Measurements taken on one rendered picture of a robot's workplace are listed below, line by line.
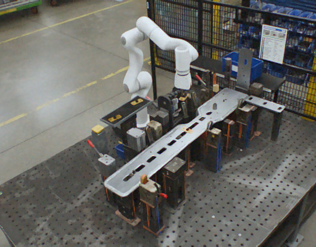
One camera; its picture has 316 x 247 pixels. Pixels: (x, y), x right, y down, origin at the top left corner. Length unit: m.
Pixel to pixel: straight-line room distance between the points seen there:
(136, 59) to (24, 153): 2.12
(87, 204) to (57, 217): 0.21
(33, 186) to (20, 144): 1.73
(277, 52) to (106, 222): 1.85
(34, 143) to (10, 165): 0.41
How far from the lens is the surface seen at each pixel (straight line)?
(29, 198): 2.60
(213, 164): 2.52
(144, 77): 2.66
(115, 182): 2.09
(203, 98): 2.83
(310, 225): 3.30
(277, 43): 3.01
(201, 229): 2.22
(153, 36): 2.25
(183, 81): 2.22
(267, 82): 3.02
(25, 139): 4.44
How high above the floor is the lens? 2.44
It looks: 35 degrees down
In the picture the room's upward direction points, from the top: 4 degrees counter-clockwise
